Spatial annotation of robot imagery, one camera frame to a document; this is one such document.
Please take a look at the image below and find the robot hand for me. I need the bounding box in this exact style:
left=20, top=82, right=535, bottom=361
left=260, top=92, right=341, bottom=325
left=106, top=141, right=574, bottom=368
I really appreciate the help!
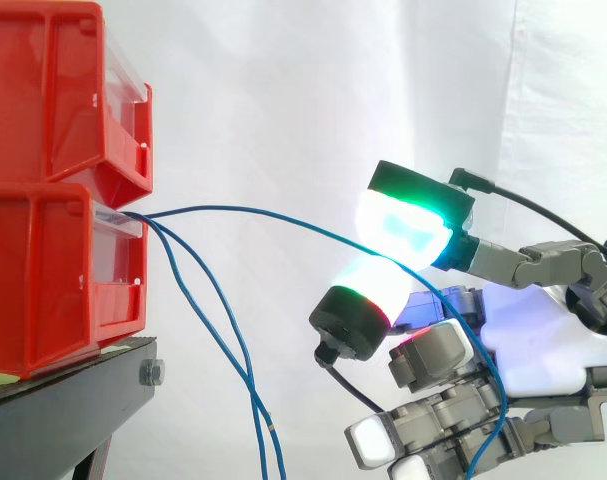
left=308, top=159, right=607, bottom=480

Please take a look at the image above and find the black stand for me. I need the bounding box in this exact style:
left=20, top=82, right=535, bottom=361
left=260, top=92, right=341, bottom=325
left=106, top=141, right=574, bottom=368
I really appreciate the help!
left=0, top=335, right=167, bottom=480

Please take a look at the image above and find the blue cable bundle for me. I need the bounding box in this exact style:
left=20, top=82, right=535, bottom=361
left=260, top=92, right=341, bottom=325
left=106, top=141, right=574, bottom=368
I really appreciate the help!
left=125, top=209, right=289, bottom=480

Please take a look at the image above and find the thin black cable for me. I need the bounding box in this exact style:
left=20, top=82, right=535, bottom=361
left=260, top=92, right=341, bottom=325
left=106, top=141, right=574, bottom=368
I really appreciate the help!
left=447, top=167, right=607, bottom=259
left=313, top=342, right=387, bottom=415

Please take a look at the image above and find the red plastic bin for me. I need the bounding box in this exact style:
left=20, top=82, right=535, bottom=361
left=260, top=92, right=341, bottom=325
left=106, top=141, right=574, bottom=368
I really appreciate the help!
left=0, top=182, right=150, bottom=380
left=0, top=0, right=155, bottom=209

